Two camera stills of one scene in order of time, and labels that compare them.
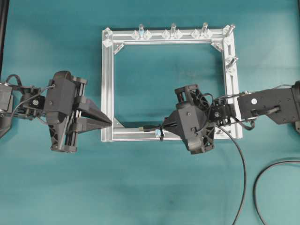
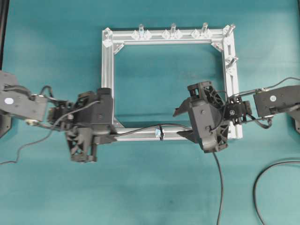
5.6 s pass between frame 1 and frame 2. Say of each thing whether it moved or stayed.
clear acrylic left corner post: stayed
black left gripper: moved
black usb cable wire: moved
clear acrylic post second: stayed
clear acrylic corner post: stayed
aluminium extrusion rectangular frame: stayed
